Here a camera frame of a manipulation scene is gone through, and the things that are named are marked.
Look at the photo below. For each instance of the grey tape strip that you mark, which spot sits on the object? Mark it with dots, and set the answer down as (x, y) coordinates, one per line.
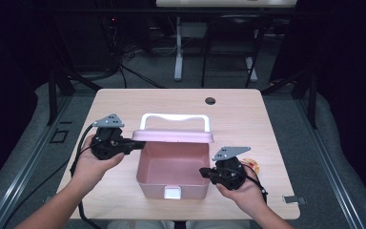
(294, 199)
(48, 198)

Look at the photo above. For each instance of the black metal stand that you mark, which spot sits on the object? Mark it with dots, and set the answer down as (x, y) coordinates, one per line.
(52, 95)
(312, 95)

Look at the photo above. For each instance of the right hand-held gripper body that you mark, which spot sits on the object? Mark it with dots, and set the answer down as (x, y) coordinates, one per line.
(230, 173)

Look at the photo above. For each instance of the aluminium floor rail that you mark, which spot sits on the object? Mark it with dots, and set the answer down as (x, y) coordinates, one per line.
(28, 165)
(330, 165)

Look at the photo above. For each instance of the white desk with metal legs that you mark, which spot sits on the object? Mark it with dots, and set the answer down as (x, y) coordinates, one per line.
(178, 47)

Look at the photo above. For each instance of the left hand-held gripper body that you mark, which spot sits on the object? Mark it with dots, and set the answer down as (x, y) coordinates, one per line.
(108, 143)

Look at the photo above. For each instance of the person's left hand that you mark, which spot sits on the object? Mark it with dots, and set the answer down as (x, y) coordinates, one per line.
(92, 168)

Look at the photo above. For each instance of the black chair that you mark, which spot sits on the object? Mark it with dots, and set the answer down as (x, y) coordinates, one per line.
(232, 35)

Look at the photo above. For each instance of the dark equipment with red light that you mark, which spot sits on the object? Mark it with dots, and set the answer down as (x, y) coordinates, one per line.
(110, 38)

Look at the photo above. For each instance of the person's right hand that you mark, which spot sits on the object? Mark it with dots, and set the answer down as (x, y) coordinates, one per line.
(248, 197)

